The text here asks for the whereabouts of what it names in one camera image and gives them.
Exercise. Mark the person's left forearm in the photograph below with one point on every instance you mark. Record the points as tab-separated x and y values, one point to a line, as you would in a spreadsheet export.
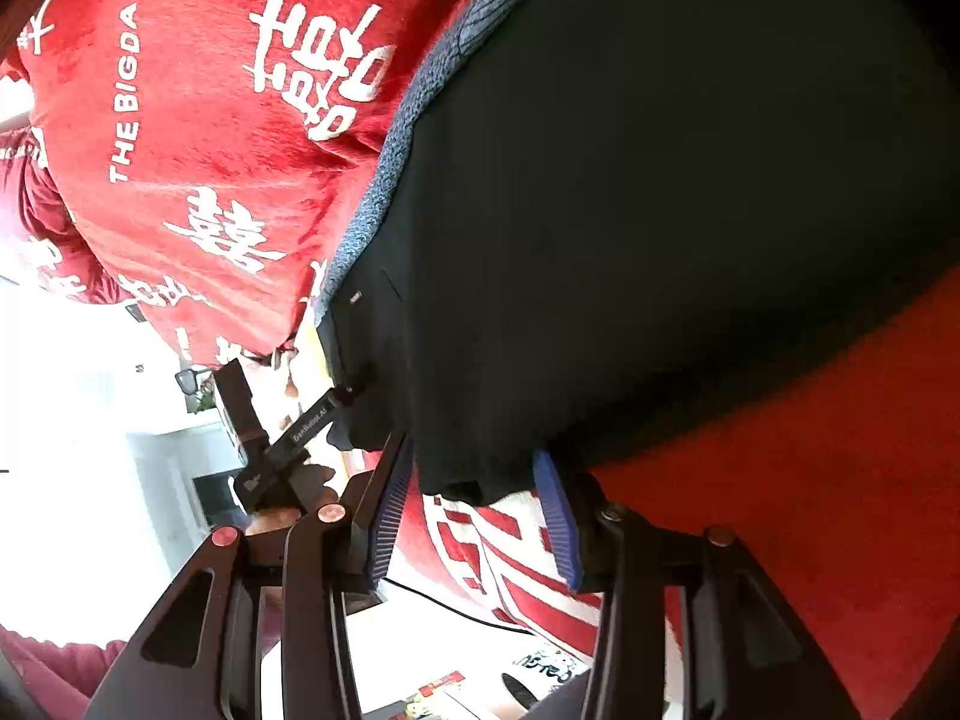
52	660

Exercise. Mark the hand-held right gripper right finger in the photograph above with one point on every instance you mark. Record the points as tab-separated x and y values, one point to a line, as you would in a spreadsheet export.
556	525

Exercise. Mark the person's left hand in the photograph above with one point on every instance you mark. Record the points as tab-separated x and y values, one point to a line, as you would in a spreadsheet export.
274	521

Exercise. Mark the black pants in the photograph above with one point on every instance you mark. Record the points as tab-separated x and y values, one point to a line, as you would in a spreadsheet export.
637	240

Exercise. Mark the printed booklet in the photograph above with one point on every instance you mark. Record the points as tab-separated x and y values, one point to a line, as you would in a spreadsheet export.
442	688

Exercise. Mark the dark red printed cushion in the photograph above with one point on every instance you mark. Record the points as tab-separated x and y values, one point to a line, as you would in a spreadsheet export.
45	240

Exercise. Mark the white printed mug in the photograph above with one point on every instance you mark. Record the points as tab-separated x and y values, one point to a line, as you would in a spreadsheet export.
541	673

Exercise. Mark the black eyeglasses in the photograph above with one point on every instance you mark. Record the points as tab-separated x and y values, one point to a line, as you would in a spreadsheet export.
189	381

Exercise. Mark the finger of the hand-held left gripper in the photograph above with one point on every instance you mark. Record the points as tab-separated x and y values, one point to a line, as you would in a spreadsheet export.
351	392

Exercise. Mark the red printed blanket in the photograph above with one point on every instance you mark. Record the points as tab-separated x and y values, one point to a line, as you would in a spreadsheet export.
225	127

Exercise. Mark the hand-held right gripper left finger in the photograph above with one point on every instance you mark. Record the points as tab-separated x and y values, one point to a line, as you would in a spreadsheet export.
390	517

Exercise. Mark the white cabinet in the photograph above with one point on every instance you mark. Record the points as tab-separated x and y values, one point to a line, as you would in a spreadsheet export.
157	480

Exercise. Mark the grey patterned cloth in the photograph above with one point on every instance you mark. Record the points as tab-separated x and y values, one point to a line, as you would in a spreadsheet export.
405	142

